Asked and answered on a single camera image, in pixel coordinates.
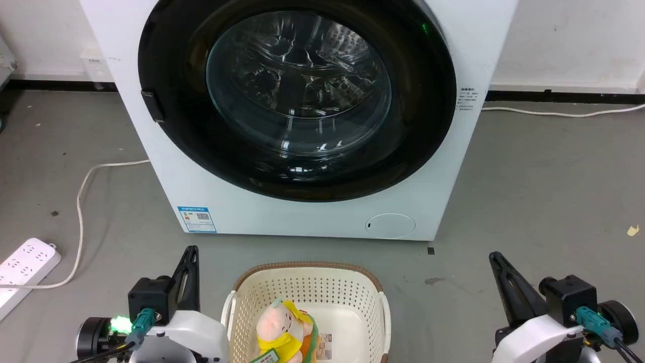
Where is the pink and yellow plush doll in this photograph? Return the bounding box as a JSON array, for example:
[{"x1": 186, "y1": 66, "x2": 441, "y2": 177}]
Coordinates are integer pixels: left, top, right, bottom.
[{"x1": 249, "y1": 298, "x2": 320, "y2": 363}]

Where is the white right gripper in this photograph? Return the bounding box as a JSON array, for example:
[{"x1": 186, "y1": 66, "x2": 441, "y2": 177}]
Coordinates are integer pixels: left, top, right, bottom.
[{"x1": 489, "y1": 251, "x2": 586, "y2": 363}]

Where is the paper label in basket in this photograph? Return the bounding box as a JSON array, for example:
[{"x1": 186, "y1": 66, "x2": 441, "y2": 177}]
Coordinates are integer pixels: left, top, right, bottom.
[{"x1": 316, "y1": 332, "x2": 334, "y2": 361}]

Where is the round black glass washer door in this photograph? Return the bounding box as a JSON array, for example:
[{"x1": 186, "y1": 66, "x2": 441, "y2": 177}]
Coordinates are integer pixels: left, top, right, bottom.
[{"x1": 138, "y1": 0, "x2": 458, "y2": 203}]

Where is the round white filter cover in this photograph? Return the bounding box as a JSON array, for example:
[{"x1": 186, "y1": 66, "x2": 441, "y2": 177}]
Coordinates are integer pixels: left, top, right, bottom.
[{"x1": 365, "y1": 213, "x2": 417, "y2": 239}]

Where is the white front-load washing machine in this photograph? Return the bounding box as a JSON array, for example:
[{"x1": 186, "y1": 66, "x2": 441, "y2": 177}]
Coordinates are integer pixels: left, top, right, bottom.
[{"x1": 79, "y1": 0, "x2": 519, "y2": 241}]

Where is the white cable along wall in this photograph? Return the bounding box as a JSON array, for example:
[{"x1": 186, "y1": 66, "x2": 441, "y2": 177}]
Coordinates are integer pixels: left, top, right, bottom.
[{"x1": 481, "y1": 103, "x2": 645, "y2": 118}]

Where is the blue energy label sticker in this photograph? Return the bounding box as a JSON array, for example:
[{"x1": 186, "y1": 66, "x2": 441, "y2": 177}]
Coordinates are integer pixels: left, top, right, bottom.
[{"x1": 177, "y1": 206, "x2": 217, "y2": 233}]

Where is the cream plastic laundry basket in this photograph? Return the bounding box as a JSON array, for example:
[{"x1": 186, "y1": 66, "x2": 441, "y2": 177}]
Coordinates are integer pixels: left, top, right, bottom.
[{"x1": 221, "y1": 261, "x2": 392, "y2": 363}]

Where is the teal plug right gripper cable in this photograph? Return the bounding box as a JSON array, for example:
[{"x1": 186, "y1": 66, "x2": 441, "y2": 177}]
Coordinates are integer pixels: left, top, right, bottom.
[{"x1": 574, "y1": 306, "x2": 645, "y2": 363}]

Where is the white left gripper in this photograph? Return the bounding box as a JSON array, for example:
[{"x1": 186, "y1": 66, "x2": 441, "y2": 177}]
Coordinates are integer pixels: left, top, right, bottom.
[{"x1": 128, "y1": 245, "x2": 230, "y2": 363}]

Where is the grey object at wall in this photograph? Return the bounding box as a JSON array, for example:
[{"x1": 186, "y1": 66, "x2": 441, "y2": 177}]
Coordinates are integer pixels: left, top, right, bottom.
[{"x1": 0, "y1": 36, "x2": 19, "y2": 91}]

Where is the white power strip cable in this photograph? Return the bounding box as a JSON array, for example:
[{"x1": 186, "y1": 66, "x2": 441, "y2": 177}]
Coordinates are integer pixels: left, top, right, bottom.
[{"x1": 0, "y1": 159, "x2": 151, "y2": 290}]

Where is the white power strip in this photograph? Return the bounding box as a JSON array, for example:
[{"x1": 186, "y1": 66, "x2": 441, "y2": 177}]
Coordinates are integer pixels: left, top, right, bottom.
[{"x1": 0, "y1": 238, "x2": 62, "y2": 321}]

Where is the small printed text sticker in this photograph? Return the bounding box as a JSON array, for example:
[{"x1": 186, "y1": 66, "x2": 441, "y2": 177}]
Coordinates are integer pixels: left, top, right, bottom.
[{"x1": 457, "y1": 86, "x2": 478, "y2": 114}]

